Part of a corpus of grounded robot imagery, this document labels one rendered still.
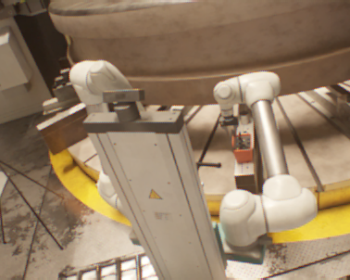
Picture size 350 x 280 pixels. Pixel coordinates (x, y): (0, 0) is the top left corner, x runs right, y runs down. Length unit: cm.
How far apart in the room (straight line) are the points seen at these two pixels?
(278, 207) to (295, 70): 156
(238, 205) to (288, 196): 21
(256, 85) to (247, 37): 115
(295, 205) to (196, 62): 176
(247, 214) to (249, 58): 166
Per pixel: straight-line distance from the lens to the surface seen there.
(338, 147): 315
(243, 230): 140
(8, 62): 569
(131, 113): 102
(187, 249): 143
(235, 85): 163
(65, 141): 411
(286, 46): 280
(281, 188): 141
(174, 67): 292
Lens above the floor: 227
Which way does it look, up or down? 33 degrees down
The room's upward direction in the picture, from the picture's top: 17 degrees counter-clockwise
